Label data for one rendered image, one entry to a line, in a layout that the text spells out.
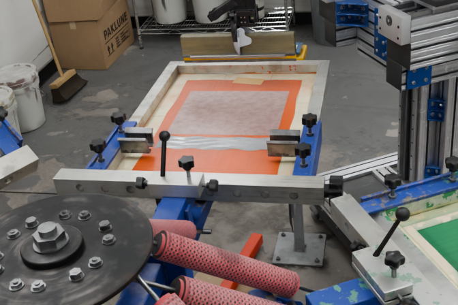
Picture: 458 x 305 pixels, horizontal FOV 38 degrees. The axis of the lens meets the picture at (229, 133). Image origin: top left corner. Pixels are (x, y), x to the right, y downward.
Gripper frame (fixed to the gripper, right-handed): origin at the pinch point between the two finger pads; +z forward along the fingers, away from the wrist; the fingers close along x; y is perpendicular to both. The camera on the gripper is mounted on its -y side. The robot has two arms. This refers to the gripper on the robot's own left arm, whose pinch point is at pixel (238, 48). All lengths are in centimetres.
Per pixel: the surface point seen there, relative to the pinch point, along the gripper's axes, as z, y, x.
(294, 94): 14.2, 18.4, -5.6
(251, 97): 14.1, 4.5, -7.8
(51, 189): 108, -130, 71
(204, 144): 13.4, -3.6, -40.3
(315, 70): 13.1, 24.1, 10.7
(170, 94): 13.9, -24.0, -6.3
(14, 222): -21, -10, -124
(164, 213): 5, -1, -85
